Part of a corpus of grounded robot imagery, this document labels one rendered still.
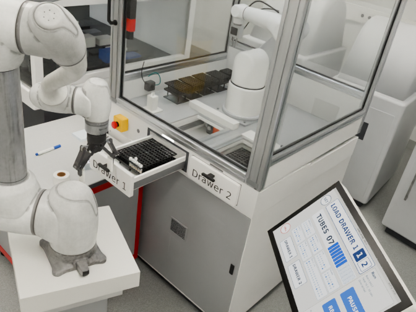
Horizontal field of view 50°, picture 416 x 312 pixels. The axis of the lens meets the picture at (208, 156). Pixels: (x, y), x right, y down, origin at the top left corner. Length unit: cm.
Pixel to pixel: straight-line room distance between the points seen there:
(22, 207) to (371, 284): 104
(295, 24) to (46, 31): 83
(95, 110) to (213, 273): 104
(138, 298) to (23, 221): 123
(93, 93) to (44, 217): 48
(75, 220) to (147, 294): 125
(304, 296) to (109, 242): 72
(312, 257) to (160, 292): 136
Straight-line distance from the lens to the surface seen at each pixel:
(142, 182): 193
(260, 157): 177
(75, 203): 143
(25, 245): 167
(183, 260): 239
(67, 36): 114
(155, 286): 265
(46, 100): 167
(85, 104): 167
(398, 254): 343
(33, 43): 117
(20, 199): 147
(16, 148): 139
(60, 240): 150
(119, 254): 163
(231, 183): 189
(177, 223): 228
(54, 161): 224
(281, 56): 161
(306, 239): 148
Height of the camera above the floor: 196
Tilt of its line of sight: 31 degrees down
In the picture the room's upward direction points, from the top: 9 degrees clockwise
